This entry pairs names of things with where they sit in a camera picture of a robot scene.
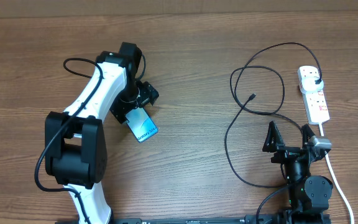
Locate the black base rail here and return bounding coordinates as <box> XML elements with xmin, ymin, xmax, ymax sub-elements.
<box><xmin>54</xmin><ymin>213</ymin><xmax>332</xmax><ymax>224</ymax></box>

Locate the white power strip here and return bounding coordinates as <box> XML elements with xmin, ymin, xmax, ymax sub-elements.
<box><xmin>297</xmin><ymin>65</ymin><xmax>330</xmax><ymax>125</ymax></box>

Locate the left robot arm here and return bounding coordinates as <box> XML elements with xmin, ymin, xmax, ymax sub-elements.
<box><xmin>34</xmin><ymin>42</ymin><xmax>159</xmax><ymax>223</ymax></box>

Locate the white charger adapter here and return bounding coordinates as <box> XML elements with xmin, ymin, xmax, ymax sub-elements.
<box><xmin>299</xmin><ymin>77</ymin><xmax>324</xmax><ymax>94</ymax></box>

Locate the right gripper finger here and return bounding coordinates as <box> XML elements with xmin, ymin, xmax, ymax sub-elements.
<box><xmin>262</xmin><ymin>121</ymin><xmax>285</xmax><ymax>152</ymax></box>
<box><xmin>301</xmin><ymin>124</ymin><xmax>315</xmax><ymax>146</ymax></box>

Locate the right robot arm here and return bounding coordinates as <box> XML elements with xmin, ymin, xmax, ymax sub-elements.
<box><xmin>262</xmin><ymin>121</ymin><xmax>333</xmax><ymax>223</ymax></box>

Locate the Galaxy smartphone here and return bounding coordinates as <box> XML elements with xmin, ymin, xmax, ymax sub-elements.
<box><xmin>126</xmin><ymin>108</ymin><xmax>158</xmax><ymax>143</ymax></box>

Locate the white power strip cord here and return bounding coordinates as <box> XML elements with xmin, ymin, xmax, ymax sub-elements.
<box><xmin>318</xmin><ymin>123</ymin><xmax>356</xmax><ymax>224</ymax></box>

